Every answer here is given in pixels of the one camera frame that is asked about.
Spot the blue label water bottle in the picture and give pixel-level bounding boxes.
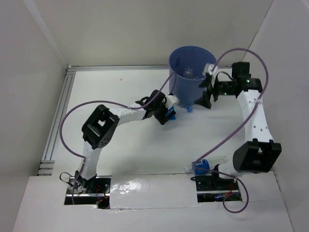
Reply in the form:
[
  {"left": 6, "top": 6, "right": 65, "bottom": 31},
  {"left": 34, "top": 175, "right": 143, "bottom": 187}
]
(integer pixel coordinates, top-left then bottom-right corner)
[{"left": 165, "top": 105, "right": 193, "bottom": 121}]

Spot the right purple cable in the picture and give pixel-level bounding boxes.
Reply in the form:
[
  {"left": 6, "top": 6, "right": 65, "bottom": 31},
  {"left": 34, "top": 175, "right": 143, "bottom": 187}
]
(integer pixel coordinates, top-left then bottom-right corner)
[{"left": 194, "top": 48, "right": 269, "bottom": 214}]

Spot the small clear bottle white cap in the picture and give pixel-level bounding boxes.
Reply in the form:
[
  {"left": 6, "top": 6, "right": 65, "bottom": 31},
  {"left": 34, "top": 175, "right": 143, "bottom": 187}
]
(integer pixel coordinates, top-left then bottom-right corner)
[{"left": 183, "top": 67, "right": 205, "bottom": 80}]

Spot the crushed blue label bottle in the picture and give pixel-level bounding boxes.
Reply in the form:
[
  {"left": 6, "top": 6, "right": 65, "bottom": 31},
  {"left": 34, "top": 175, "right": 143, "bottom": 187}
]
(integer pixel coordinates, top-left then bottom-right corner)
[{"left": 184, "top": 156, "right": 229, "bottom": 175}]

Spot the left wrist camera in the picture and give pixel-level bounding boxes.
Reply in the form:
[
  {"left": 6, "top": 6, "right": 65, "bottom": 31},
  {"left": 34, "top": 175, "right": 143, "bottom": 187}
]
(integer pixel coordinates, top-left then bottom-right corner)
[{"left": 166, "top": 95, "right": 179, "bottom": 109}]

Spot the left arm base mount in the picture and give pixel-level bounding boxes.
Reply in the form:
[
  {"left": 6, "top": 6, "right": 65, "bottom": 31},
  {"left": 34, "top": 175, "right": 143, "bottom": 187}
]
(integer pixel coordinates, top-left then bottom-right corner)
[{"left": 59, "top": 172, "right": 111, "bottom": 209}]

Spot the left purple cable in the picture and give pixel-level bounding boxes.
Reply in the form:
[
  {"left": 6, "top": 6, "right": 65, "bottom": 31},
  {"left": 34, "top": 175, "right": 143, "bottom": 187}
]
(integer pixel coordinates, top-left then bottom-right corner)
[{"left": 59, "top": 72, "right": 176, "bottom": 205}]

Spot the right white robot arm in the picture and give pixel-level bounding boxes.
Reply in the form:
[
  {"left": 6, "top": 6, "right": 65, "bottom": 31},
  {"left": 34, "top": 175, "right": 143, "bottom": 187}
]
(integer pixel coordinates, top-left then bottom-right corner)
[{"left": 195, "top": 62, "right": 282, "bottom": 189}]

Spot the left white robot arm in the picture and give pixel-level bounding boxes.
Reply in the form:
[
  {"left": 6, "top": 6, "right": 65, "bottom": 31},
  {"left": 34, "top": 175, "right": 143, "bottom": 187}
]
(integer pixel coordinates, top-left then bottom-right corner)
[{"left": 75, "top": 90, "right": 179, "bottom": 193}]

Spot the blue plastic bin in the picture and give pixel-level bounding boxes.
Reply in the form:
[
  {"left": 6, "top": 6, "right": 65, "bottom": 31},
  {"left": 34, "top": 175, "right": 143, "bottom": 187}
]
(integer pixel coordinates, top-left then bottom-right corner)
[{"left": 169, "top": 46, "right": 216, "bottom": 107}]

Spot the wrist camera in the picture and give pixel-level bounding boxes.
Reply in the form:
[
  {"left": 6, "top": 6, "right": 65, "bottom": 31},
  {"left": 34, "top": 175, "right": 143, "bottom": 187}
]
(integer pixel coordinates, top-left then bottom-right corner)
[
  {"left": 202, "top": 63, "right": 218, "bottom": 77},
  {"left": 166, "top": 95, "right": 179, "bottom": 109}
]

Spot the purple cable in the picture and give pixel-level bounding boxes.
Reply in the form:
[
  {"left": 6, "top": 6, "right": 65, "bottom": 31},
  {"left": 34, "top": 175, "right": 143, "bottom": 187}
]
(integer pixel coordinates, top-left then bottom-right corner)
[
  {"left": 59, "top": 72, "right": 176, "bottom": 205},
  {"left": 194, "top": 48, "right": 269, "bottom": 214}
]

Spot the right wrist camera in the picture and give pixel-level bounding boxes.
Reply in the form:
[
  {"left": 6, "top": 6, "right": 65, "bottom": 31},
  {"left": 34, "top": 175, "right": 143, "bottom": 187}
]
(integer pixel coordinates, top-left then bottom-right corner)
[{"left": 202, "top": 63, "right": 218, "bottom": 77}]

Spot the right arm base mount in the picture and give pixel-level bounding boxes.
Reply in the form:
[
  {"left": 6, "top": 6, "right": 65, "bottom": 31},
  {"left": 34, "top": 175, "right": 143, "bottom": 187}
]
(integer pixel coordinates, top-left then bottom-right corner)
[{"left": 190, "top": 174, "right": 242, "bottom": 203}]

